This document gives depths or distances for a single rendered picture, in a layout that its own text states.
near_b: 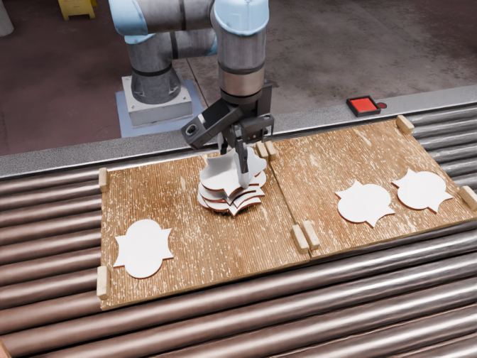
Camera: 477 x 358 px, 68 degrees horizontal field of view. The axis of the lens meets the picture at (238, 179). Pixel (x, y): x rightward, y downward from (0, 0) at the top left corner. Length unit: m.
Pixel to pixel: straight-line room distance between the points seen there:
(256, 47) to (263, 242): 0.39
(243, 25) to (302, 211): 0.44
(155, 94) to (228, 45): 0.58
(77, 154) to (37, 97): 2.12
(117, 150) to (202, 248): 0.41
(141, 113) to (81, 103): 1.84
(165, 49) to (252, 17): 0.54
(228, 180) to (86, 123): 2.07
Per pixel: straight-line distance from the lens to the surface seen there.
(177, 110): 1.12
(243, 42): 0.53
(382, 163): 0.96
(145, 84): 1.09
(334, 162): 0.93
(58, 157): 1.05
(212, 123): 0.61
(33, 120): 2.91
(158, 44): 1.03
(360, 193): 0.86
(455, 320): 0.80
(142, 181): 0.88
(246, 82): 0.57
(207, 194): 0.75
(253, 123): 0.63
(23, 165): 1.07
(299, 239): 0.73
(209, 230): 0.76
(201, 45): 1.04
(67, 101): 2.99
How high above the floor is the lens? 1.57
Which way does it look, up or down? 48 degrees down
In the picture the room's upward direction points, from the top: straight up
